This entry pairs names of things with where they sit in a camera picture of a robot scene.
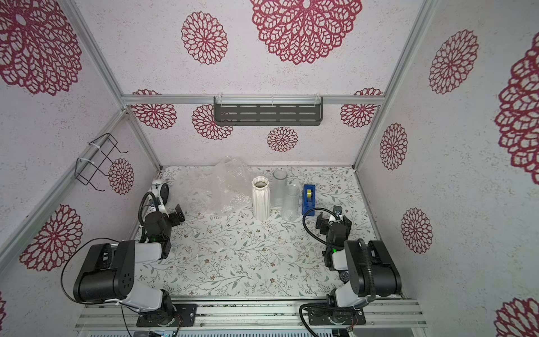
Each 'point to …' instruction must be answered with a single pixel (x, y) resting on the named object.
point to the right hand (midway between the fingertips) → (333, 212)
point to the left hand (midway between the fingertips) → (170, 208)
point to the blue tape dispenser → (309, 200)
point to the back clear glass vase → (278, 187)
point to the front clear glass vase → (290, 203)
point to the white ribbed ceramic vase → (261, 199)
